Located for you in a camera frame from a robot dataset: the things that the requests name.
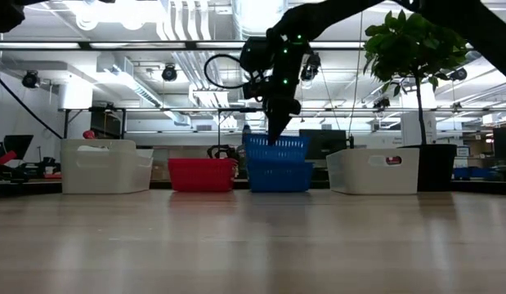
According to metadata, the black curved object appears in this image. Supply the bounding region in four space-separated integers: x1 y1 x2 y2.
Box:
206 144 238 161

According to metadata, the black computer monitor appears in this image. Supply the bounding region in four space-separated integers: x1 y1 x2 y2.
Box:
298 129 348 161
492 127 506 161

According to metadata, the row of blue bins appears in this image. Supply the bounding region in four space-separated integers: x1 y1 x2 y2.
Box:
452 166 495 180

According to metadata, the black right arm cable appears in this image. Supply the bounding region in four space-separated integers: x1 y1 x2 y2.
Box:
203 53 253 90

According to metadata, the red plastic slotted basket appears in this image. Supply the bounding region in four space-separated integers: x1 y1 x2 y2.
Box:
167 162 239 194
167 158 240 164

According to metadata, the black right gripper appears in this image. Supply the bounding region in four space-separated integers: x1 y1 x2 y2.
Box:
243 34 315 147

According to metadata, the long black cable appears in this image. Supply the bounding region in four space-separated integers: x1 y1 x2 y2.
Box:
0 68 65 139

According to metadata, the potted green leafy plant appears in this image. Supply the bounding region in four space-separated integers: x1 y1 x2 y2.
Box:
363 10 469 193

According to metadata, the white plastic storage bin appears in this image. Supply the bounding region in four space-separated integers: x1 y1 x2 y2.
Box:
59 138 154 195
325 147 420 196

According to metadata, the person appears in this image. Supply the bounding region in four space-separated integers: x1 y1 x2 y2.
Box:
237 124 253 163

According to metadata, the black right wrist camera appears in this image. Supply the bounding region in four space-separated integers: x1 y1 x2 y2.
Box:
239 36 274 74

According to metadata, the black overhead frame beam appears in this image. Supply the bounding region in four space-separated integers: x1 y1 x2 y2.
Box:
0 39 368 51

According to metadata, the red and black equipment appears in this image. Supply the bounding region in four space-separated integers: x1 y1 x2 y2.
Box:
0 133 35 184

